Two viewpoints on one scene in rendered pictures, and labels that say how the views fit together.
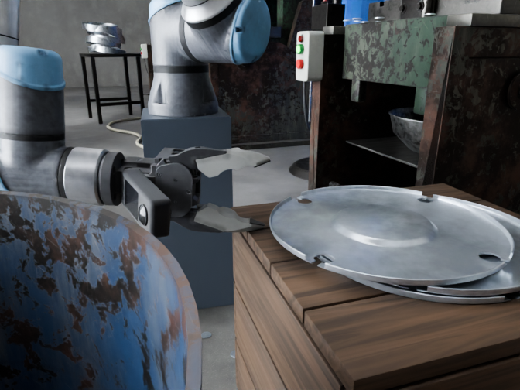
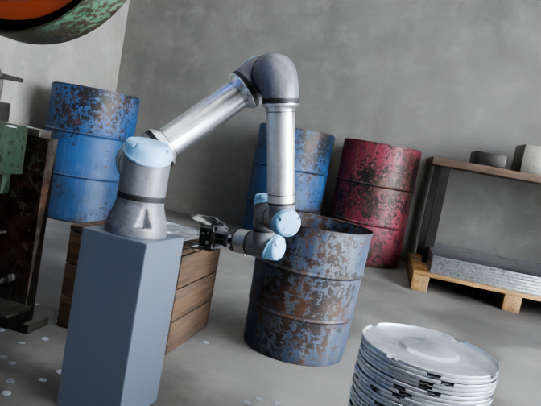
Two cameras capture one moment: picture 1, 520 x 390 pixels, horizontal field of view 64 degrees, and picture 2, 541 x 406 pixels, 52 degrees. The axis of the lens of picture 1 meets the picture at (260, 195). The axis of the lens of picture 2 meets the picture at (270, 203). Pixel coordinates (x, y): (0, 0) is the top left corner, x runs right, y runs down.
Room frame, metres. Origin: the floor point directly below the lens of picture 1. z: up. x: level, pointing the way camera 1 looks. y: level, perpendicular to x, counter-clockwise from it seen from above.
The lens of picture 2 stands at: (1.90, 1.16, 0.72)
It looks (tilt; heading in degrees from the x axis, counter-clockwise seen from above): 6 degrees down; 212
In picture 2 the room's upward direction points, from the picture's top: 10 degrees clockwise
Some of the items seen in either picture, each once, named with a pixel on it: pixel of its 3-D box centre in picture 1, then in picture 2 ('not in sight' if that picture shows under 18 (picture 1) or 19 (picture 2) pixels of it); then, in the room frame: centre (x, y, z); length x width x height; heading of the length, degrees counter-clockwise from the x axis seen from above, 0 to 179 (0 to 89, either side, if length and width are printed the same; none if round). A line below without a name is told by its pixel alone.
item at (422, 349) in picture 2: not in sight; (428, 348); (0.70, 0.87, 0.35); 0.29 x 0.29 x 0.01
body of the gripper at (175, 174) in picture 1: (156, 179); (220, 237); (0.54, 0.14, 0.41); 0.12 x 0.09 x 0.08; 90
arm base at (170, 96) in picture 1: (182, 88); (138, 213); (0.93, 0.17, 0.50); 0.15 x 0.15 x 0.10
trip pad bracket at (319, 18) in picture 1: (326, 35); not in sight; (1.37, -0.21, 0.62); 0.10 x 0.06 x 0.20; 21
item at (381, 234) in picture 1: (383, 223); (160, 228); (0.49, -0.16, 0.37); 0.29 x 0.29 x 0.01
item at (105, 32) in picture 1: (111, 71); not in sight; (3.70, 1.27, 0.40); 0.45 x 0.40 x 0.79; 33
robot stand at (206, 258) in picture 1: (189, 206); (121, 318); (0.93, 0.17, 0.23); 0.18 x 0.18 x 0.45; 13
